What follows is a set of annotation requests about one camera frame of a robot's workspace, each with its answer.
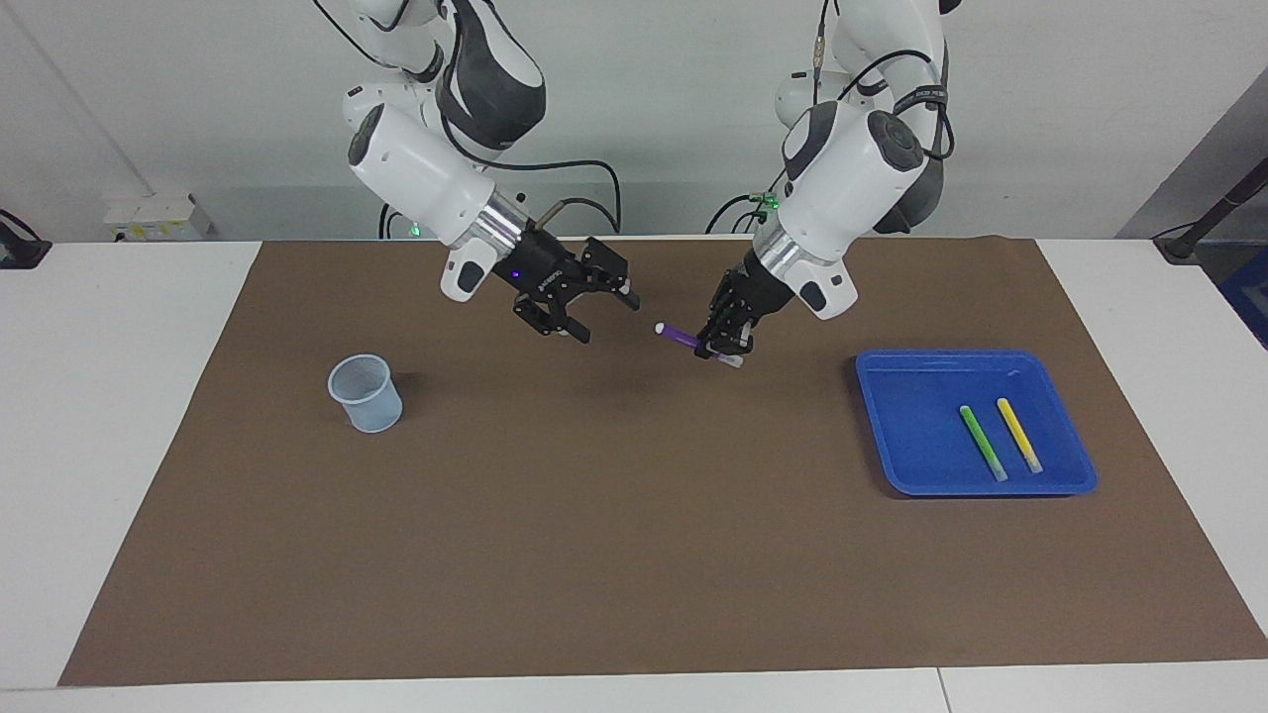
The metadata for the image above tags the purple marker pen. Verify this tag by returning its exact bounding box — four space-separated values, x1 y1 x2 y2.
655 322 744 369

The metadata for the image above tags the translucent plastic cup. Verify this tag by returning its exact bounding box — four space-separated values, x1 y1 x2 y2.
328 354 405 435

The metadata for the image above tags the green marker pen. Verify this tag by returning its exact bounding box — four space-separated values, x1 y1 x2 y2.
959 405 1009 483

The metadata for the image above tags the black stand base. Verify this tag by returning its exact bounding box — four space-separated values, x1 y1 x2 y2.
0 210 53 270

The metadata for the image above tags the blue plastic tray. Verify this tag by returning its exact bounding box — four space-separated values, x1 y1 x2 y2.
855 349 1099 497

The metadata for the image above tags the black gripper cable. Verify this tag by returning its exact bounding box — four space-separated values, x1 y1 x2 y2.
810 0 954 164
436 99 623 239

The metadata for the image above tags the yellow marker pen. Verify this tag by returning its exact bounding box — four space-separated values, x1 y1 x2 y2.
997 397 1044 474

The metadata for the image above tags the brown table mat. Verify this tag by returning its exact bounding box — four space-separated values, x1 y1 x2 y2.
57 235 1268 688

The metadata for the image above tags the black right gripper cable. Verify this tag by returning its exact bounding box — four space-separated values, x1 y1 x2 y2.
436 99 623 239

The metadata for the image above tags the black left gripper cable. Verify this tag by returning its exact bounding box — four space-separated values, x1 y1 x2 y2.
810 0 954 164

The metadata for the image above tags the blue box edge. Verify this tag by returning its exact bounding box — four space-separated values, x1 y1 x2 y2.
1218 248 1268 350

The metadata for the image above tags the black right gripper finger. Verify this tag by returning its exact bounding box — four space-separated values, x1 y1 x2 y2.
578 236 641 311
512 290 593 346

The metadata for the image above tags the black base cable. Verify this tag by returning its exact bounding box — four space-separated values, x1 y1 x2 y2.
704 191 786 237

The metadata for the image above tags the black slanted stand pole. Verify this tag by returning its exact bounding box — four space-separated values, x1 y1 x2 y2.
1154 158 1268 264

